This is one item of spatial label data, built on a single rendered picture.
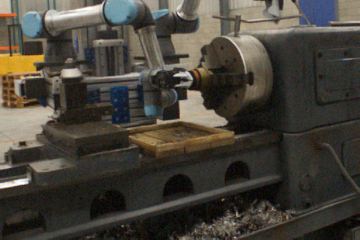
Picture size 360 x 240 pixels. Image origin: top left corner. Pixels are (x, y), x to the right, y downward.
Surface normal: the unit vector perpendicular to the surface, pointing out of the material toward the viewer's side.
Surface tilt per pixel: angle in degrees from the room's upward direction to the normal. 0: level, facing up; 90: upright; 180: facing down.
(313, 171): 90
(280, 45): 90
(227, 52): 90
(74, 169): 88
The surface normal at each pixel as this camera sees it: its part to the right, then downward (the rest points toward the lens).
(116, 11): -0.14, 0.06
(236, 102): -0.81, 0.07
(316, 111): 0.58, 0.01
